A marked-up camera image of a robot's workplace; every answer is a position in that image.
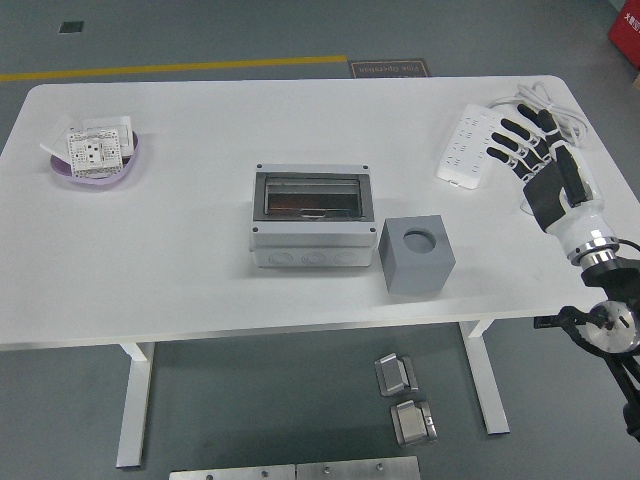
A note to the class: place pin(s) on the grey electrical box with lid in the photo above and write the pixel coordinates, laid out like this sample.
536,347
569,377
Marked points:
310,241

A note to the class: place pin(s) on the purple bowl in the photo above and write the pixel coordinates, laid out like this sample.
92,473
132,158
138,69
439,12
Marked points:
128,172

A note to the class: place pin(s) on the grey metal plate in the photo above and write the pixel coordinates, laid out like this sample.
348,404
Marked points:
357,469
232,474

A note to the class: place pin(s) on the cardboard box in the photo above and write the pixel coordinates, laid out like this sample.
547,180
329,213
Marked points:
636,83

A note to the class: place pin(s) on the dark floor sign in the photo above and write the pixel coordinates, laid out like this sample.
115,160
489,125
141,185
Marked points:
389,69

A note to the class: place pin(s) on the black table control panel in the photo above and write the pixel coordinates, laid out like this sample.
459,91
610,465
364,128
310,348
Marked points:
544,322

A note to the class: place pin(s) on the yellow floor tape line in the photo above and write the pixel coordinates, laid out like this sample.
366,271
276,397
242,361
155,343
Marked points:
175,67

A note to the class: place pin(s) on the metal block on floor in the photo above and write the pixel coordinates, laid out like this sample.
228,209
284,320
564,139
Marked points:
394,375
412,424

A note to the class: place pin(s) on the orange cylinder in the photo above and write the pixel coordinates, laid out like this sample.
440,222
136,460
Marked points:
282,203

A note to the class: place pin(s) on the white power strip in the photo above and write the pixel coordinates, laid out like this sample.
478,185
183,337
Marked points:
465,145

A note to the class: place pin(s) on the white printed socket panel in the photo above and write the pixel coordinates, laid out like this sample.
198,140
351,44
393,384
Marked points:
92,152

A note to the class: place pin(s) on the red box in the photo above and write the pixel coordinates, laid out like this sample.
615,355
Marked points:
627,30

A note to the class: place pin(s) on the white switch plate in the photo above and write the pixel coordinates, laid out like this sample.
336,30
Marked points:
117,125

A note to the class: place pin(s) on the grey cube with round hole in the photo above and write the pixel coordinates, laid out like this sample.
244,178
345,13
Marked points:
416,275

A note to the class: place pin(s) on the white table leg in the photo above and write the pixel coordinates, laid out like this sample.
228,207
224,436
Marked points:
134,405
489,390

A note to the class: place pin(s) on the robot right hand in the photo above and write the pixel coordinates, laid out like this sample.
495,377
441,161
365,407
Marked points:
580,220

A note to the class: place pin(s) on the white flat plastic piece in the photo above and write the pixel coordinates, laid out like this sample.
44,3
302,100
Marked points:
52,145

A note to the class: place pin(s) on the black floor hatch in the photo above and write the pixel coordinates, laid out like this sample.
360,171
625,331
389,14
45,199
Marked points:
71,27

